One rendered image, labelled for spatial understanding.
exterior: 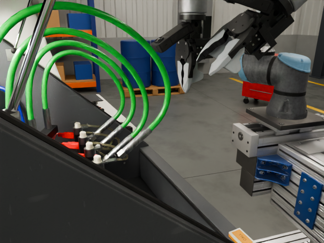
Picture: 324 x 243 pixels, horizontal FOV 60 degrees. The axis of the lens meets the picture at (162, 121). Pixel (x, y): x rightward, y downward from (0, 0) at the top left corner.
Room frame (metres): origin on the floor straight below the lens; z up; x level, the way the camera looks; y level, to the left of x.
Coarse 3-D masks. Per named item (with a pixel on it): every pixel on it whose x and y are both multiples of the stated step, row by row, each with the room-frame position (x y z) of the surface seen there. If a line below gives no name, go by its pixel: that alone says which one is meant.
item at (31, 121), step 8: (64, 40) 0.69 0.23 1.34; (72, 40) 0.70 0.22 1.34; (48, 48) 0.67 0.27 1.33; (88, 48) 0.71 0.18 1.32; (40, 56) 0.67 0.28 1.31; (104, 56) 0.73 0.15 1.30; (112, 64) 0.74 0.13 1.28; (32, 72) 0.66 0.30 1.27; (120, 72) 0.75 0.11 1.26; (32, 80) 0.66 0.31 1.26; (128, 80) 0.76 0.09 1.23; (128, 88) 0.76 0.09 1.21; (32, 104) 0.66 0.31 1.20; (32, 112) 0.65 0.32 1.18; (32, 120) 0.65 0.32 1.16; (128, 120) 0.76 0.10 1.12; (120, 128) 0.74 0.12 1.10; (112, 136) 0.73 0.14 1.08
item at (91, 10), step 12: (24, 12) 0.51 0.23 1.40; (36, 12) 0.52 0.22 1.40; (84, 12) 0.56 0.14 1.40; (96, 12) 0.56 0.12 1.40; (12, 24) 0.50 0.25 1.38; (120, 24) 0.58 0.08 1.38; (0, 36) 0.49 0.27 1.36; (132, 36) 0.60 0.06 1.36; (144, 48) 0.61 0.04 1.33; (156, 60) 0.62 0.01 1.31; (168, 84) 0.63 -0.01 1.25; (168, 96) 0.63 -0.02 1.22; (156, 120) 0.62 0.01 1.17
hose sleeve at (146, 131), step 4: (148, 128) 0.61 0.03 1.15; (140, 132) 0.61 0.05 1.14; (144, 132) 0.60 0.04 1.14; (148, 132) 0.61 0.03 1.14; (136, 136) 0.60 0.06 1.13; (140, 136) 0.60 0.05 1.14; (144, 136) 0.60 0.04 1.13; (132, 140) 0.60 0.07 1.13; (136, 140) 0.59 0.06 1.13; (140, 140) 0.60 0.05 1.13; (128, 144) 0.59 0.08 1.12; (132, 144) 0.59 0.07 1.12; (136, 144) 0.59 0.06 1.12; (124, 148) 0.58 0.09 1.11; (128, 148) 0.58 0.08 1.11; (132, 148) 0.59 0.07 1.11; (128, 152) 0.58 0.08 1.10
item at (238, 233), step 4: (232, 232) 0.48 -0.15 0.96; (236, 232) 0.48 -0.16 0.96; (240, 232) 0.48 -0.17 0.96; (236, 236) 0.47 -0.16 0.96; (240, 236) 0.47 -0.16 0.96; (244, 236) 0.47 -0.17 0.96; (232, 240) 0.47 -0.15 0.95; (240, 240) 0.46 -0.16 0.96; (244, 240) 0.46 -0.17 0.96; (248, 240) 0.46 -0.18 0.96
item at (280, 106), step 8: (272, 96) 1.07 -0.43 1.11; (280, 96) 1.03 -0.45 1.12; (288, 96) 1.01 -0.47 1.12; (296, 96) 1.01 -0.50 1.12; (304, 96) 1.02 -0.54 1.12; (272, 104) 1.05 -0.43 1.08; (280, 104) 1.02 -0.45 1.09; (288, 104) 1.01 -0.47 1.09; (296, 104) 1.00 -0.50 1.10; (304, 104) 1.01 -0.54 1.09; (272, 112) 1.03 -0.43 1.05; (280, 112) 1.01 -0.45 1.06; (288, 112) 1.00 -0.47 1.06; (296, 112) 0.99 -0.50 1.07; (304, 112) 1.00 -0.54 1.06
